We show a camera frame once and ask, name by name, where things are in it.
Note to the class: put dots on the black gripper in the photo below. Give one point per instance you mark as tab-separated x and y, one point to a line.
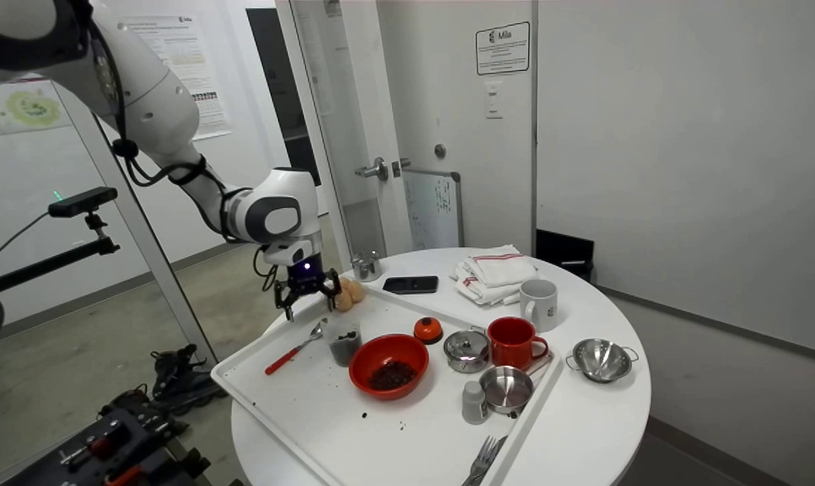
300	268

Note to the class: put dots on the clear plastic jar with beans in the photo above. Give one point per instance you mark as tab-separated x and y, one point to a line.
347	346

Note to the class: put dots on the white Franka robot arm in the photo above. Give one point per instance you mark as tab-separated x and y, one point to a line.
160	98

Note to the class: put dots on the red bowl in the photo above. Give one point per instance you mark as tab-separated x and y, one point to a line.
390	366

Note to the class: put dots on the small steel bowl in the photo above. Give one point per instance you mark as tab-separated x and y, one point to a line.
465	353
506	389

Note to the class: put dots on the brown egg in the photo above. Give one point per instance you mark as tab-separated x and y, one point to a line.
357	289
345	303

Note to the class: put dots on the small steel pot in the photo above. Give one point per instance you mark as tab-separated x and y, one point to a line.
365	268

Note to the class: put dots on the white plastic tray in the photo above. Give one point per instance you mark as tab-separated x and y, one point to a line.
318	405

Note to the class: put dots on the black floor tool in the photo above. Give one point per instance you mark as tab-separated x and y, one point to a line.
179	372

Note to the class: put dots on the white cloth with red stripes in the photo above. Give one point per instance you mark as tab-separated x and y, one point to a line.
497	273

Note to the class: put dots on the white door with glass panel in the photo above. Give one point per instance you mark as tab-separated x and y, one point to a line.
354	110

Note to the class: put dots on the steel salt shaker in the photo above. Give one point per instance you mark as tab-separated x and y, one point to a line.
473	403

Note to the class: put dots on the red mug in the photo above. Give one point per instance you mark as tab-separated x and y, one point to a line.
511	345

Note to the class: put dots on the white mug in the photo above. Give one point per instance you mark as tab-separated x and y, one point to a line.
539	300

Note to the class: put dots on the black tool case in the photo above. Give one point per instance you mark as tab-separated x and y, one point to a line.
111	450

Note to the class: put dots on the white metal frame post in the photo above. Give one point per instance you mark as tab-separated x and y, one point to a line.
134	218

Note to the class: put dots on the black camera on mount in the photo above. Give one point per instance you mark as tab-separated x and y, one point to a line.
81	201

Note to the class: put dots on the black box by wall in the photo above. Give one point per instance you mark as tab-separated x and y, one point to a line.
566	254

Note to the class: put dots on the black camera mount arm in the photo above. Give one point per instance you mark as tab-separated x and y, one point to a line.
48	262

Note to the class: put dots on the paper wall poster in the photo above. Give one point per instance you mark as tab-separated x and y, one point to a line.
179	62

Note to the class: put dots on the white light switch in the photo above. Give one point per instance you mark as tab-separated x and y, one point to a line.
496	102

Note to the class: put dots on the white wall sign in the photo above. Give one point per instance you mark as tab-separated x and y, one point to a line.
502	49

